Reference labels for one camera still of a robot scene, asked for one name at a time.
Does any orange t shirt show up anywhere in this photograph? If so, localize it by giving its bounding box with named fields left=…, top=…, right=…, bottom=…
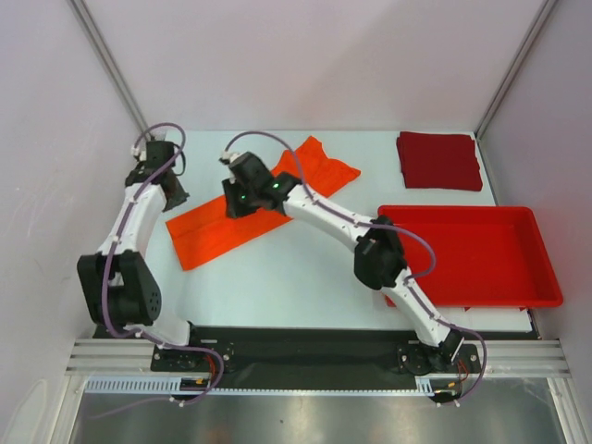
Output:
left=166, top=136, right=361, bottom=271

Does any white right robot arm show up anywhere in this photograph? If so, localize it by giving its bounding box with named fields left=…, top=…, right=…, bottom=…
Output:
left=220, top=152, right=464, bottom=371

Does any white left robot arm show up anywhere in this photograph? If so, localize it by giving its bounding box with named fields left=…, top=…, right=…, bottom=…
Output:
left=77, top=140, right=204, bottom=370

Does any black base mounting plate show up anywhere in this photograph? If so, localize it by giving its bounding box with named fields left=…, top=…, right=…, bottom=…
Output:
left=92, top=325, right=542, bottom=390

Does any folded dark red t shirt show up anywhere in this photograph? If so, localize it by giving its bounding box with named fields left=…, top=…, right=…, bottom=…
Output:
left=396, top=131, right=483, bottom=191

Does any red plastic tray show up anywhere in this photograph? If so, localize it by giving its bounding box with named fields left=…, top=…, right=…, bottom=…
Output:
left=377, top=205, right=563, bottom=309

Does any left aluminium frame post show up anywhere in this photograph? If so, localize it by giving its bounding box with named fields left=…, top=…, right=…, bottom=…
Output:
left=67, top=0, right=150, bottom=133

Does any aluminium frame post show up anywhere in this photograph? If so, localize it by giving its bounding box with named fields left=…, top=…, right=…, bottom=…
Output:
left=67, top=0, right=150, bottom=133
left=474, top=0, right=561, bottom=140

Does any grey slotted cable duct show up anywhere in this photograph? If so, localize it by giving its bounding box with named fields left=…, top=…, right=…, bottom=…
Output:
left=85, top=375, right=461, bottom=397

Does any aluminium front rail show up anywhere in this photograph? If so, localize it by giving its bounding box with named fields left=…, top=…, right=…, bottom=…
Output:
left=66, top=339, right=572, bottom=378

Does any right aluminium frame post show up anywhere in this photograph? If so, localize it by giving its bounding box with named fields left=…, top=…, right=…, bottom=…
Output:
left=474, top=0, right=561, bottom=140

